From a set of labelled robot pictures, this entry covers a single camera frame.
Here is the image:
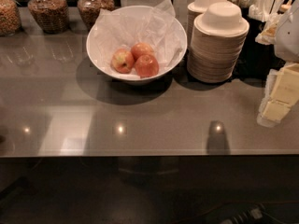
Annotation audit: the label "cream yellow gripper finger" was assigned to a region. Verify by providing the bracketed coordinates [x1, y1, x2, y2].
[263, 63, 299, 122]

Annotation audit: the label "right glass jar of cereal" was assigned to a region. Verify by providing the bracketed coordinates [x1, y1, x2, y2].
[77, 0, 115, 30]

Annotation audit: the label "white bowl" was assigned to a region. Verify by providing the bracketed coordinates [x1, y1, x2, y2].
[85, 5, 189, 86]

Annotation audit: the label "white packets in caddy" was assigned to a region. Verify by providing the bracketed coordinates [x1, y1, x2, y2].
[228, 0, 283, 45]

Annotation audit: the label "white tissue paper liner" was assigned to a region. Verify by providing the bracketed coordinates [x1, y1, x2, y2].
[93, 0, 184, 77]

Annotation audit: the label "front stack of paper bowls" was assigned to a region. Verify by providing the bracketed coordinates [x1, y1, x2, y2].
[187, 1, 249, 83]

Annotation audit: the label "stack of paper bowls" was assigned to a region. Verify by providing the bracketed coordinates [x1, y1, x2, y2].
[187, 1, 249, 83]
[186, 0, 226, 44]

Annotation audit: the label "back stack of paper bowls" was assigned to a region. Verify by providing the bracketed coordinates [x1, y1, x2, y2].
[186, 0, 226, 44]

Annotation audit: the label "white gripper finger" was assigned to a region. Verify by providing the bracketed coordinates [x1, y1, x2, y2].
[257, 69, 278, 128]

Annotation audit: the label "middle glass jar of cereal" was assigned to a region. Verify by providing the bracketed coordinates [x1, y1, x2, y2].
[27, 0, 69, 34]

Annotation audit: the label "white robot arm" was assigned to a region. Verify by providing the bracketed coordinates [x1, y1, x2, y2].
[257, 0, 299, 127]

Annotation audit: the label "left glass jar of cereal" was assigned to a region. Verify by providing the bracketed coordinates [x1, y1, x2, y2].
[0, 0, 21, 36]

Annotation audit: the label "black condiment caddy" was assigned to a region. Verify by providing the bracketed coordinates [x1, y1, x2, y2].
[233, 8, 285, 80]

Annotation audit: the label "glass jar of cereal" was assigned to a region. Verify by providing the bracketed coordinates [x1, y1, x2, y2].
[0, 0, 21, 36]
[27, 0, 69, 34]
[77, 0, 115, 30]

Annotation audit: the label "left red yellow apple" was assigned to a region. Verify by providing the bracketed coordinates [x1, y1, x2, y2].
[111, 49, 135, 74]

